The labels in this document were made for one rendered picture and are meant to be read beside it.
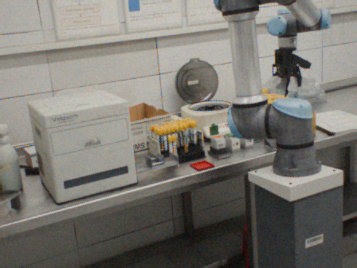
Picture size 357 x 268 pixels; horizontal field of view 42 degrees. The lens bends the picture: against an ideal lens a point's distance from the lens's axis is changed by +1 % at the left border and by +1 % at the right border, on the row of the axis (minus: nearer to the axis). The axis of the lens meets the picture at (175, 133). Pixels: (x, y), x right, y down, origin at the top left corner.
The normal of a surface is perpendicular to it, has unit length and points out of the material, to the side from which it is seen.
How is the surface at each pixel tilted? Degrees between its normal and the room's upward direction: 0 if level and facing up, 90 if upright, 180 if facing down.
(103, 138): 90
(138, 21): 94
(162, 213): 90
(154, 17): 93
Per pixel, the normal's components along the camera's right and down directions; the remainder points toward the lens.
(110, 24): 0.45, 0.27
